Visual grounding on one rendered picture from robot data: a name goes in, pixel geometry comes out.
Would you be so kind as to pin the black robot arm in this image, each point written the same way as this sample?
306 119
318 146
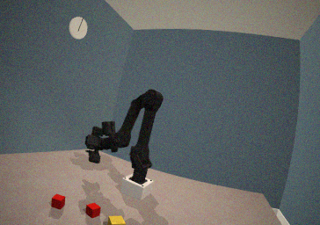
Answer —
151 101

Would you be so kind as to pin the red cube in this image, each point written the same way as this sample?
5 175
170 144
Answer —
92 210
58 201

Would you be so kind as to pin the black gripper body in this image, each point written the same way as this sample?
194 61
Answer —
94 157

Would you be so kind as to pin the yellow cube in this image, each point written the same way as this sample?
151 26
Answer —
115 220

